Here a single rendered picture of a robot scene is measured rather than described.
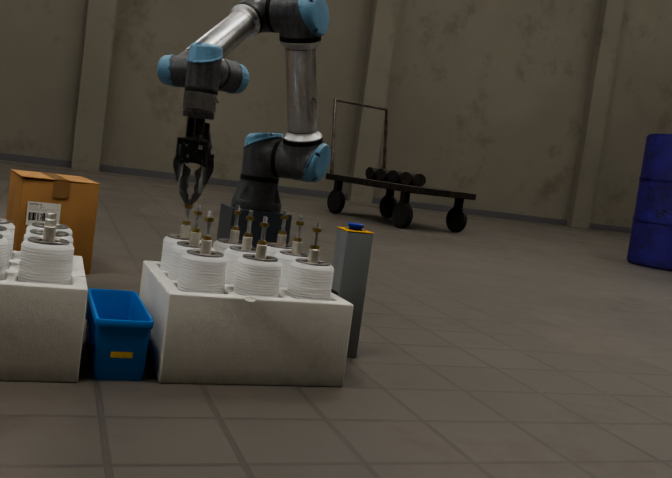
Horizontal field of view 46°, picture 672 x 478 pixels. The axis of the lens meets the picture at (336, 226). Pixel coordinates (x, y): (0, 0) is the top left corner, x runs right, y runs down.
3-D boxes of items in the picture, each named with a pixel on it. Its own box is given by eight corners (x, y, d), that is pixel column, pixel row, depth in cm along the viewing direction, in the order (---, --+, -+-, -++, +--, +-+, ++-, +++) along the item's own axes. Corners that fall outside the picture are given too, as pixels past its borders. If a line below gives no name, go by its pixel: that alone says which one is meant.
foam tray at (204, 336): (134, 333, 189) (143, 260, 188) (288, 339, 203) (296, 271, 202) (158, 383, 153) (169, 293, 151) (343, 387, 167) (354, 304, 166)
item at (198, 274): (227, 343, 163) (238, 258, 162) (192, 348, 156) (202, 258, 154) (197, 332, 169) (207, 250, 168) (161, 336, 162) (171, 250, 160)
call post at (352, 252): (320, 349, 198) (336, 227, 195) (346, 350, 201) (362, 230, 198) (330, 357, 191) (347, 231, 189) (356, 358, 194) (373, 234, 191)
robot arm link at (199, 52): (232, 48, 180) (212, 41, 172) (226, 96, 181) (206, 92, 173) (203, 46, 183) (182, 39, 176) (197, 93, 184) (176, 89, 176)
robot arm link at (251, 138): (252, 174, 245) (257, 131, 244) (290, 180, 240) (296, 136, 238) (232, 173, 234) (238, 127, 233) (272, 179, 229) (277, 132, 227)
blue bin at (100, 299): (81, 340, 177) (86, 288, 176) (130, 342, 181) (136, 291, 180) (89, 381, 149) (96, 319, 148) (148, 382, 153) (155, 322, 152)
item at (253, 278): (281, 345, 168) (292, 262, 166) (251, 350, 160) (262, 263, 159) (248, 334, 173) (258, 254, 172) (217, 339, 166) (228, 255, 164)
